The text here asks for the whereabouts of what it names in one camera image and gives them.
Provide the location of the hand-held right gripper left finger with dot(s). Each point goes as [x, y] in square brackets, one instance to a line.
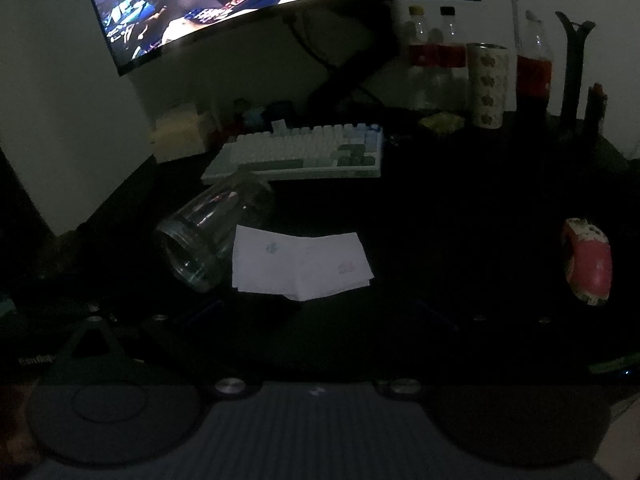
[205, 309]

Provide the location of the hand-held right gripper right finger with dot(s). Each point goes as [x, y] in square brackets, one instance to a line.
[432, 312]

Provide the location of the dark round bowl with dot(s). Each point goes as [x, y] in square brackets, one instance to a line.
[210, 220]

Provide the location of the white paper tissue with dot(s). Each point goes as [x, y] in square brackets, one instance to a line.
[300, 265]

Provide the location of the pink patterned computer mouse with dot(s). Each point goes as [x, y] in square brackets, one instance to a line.
[590, 265]

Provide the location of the pale yellow box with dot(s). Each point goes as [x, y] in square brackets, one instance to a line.
[180, 130]

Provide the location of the white and green keyboard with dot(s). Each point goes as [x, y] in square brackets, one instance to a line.
[300, 150]

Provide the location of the yellow snack packet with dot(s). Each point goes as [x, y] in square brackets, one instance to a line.
[442, 122]

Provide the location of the small white paper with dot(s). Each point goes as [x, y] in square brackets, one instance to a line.
[277, 124]

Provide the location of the blue and white cup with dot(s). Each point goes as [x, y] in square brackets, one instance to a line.
[256, 115]

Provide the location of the patterned tumbler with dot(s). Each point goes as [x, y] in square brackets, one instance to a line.
[487, 85]

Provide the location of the black monitor stand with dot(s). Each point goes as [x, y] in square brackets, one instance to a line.
[350, 75]

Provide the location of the dark soda bottle red label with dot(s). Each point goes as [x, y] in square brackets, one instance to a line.
[534, 75]

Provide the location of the small dark object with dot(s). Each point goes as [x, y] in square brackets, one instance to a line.
[596, 110]

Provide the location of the dark forked stand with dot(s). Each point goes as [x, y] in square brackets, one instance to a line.
[570, 75]

